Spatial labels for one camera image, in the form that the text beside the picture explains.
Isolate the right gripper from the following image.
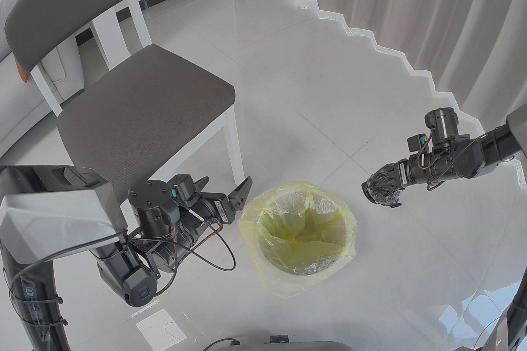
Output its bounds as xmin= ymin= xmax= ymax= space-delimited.
xmin=395 ymin=157 xmax=433 ymax=190

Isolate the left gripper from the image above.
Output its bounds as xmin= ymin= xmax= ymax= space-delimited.
xmin=180 ymin=175 xmax=253 ymax=227

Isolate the black plastic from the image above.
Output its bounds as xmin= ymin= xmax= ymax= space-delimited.
xmin=361 ymin=162 xmax=402 ymax=207

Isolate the yellow plastic bag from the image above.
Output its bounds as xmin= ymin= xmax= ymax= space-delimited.
xmin=237 ymin=182 xmax=358 ymax=299

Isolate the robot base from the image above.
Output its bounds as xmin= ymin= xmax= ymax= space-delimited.
xmin=214 ymin=335 xmax=351 ymax=351

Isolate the white trash bin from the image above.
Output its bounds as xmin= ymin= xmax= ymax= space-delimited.
xmin=254 ymin=192 xmax=355 ymax=281

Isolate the grey and white chair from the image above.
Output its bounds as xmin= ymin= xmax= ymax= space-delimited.
xmin=4 ymin=0 xmax=247 ymax=202

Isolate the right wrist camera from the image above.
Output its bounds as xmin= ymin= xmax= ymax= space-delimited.
xmin=407 ymin=133 xmax=430 ymax=153

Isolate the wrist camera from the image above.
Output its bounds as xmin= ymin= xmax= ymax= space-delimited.
xmin=407 ymin=133 xmax=430 ymax=153
xmin=170 ymin=174 xmax=197 ymax=203

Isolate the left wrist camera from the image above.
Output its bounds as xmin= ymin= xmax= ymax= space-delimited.
xmin=170 ymin=174 xmax=197 ymax=203

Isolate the black cable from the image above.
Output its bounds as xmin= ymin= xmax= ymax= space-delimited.
xmin=177 ymin=224 xmax=238 ymax=273
xmin=202 ymin=337 xmax=241 ymax=351

